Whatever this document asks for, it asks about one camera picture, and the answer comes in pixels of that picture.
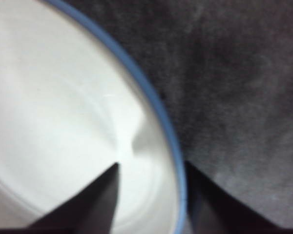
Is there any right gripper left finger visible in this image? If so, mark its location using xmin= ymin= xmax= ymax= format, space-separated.
xmin=26 ymin=162 xmax=121 ymax=234

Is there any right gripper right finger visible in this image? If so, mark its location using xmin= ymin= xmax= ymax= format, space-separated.
xmin=185 ymin=160 xmax=282 ymax=234

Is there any blue round plate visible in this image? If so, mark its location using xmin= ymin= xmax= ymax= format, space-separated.
xmin=42 ymin=0 xmax=188 ymax=234

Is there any white round plate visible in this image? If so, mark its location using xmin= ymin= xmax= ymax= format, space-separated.
xmin=0 ymin=0 xmax=181 ymax=234

